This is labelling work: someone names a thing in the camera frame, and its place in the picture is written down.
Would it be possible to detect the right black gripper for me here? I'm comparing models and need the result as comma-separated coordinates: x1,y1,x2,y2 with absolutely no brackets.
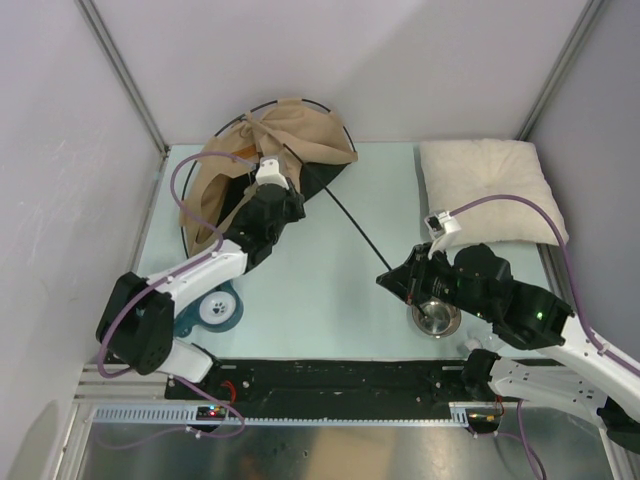
377,242,493,321

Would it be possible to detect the black tent pole front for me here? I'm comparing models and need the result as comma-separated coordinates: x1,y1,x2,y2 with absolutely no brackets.
283,143,392,272

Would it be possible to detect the beige fabric pet tent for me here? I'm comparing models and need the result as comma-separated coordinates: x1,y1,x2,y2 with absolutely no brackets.
180,99,358,267

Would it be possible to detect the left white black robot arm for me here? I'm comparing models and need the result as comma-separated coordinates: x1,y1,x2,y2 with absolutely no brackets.
96,180,305,399

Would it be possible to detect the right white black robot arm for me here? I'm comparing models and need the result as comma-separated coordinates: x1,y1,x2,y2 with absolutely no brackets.
376,243,639,452

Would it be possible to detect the steel pet bowl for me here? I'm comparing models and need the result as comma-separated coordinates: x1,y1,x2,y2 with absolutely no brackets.
411,298,461,338

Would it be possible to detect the cream fluffy cushion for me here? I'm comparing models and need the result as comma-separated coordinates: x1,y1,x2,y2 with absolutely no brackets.
419,139,569,246

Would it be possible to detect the white paw print bowl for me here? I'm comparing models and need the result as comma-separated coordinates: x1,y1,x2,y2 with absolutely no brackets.
198,291,238,325

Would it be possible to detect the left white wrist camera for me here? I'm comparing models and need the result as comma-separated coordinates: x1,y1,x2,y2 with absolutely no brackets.
255,156,290,190

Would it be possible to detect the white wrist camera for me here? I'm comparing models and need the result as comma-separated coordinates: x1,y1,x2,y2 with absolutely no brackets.
255,156,290,190
424,210,461,259

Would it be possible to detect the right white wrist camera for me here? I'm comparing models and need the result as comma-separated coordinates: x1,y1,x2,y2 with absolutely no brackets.
424,210,461,259

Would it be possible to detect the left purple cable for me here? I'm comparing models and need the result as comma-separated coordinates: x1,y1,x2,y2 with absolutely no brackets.
96,152,261,377

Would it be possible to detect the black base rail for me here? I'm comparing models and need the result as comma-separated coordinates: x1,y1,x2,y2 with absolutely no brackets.
196,359,497,419

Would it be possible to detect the left aluminium frame post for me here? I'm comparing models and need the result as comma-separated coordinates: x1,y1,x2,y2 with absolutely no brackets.
74,0,170,158

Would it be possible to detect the aluminium frame post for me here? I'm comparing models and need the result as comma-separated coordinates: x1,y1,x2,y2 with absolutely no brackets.
74,0,170,158
514,0,611,141

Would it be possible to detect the white slotted cable duct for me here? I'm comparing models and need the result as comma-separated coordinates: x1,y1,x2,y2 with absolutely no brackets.
93,404,469,427

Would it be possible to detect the right aluminium frame post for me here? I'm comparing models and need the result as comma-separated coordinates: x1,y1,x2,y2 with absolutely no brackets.
514,0,611,141

